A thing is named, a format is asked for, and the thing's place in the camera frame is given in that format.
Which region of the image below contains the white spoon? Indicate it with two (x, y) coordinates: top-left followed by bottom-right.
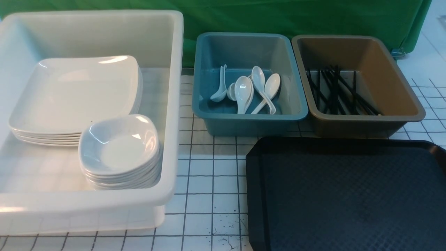
(226, 82), (236, 101)
(251, 73), (280, 114)
(251, 66), (277, 115)
(234, 76), (254, 114)
(210, 64), (227, 102)

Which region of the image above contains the large white square plate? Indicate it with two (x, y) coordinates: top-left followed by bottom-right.
(8, 55), (140, 135)

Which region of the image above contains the teal plastic bin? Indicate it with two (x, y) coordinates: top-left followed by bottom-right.
(192, 32), (308, 137)

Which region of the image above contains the stack of white bowls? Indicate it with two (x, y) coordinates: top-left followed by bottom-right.
(78, 114), (163, 190)

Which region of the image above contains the black serving tray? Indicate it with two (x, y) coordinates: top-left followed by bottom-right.
(246, 137), (446, 251)

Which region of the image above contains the black chopsticks pile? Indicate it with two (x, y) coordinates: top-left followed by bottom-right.
(306, 65), (382, 116)

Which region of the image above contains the large white plastic tub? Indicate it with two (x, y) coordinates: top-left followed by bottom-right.
(1, 10), (184, 236)

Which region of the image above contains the brown plastic bin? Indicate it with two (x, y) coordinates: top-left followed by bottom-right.
(291, 35), (425, 138)

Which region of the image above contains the stack of white plates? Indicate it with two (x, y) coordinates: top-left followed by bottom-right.
(9, 67), (144, 145)

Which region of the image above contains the metal clip on cloth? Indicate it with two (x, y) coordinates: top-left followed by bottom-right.
(391, 48), (406, 60)

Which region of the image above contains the green cloth backdrop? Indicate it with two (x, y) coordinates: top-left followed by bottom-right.
(1, 0), (431, 67)

